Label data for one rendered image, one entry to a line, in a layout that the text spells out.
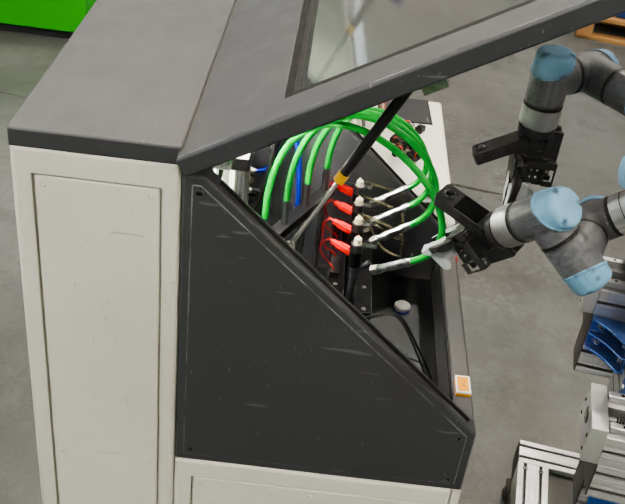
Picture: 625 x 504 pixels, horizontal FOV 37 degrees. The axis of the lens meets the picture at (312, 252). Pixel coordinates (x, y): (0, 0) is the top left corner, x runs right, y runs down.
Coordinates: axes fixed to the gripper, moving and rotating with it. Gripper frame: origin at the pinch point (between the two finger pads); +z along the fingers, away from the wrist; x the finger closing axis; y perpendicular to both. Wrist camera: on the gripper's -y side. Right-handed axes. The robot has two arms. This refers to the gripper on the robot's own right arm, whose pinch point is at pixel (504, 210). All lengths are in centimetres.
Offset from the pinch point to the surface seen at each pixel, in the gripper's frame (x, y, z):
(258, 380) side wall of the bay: -36, -45, 21
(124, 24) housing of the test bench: 10, -80, -26
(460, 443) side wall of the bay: -36.4, -5.6, 31.3
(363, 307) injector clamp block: -4.9, -25.6, 25.4
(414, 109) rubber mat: 95, -12, 25
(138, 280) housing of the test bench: -36, -68, 1
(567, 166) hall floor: 257, 87, 123
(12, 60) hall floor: 303, -208, 124
